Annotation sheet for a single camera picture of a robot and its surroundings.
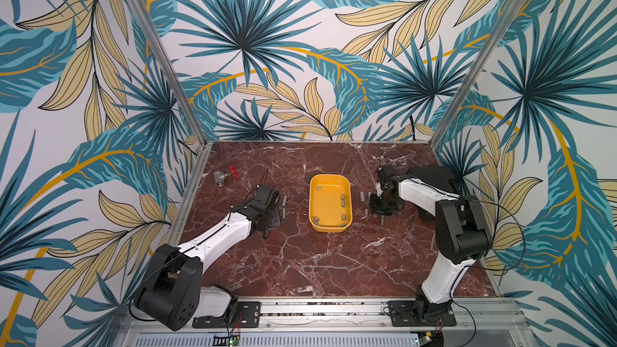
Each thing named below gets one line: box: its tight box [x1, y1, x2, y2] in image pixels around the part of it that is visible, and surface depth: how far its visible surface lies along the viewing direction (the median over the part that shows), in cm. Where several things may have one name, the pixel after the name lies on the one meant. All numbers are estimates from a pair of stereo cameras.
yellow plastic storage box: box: [308, 173, 353, 233], surface depth 100 cm
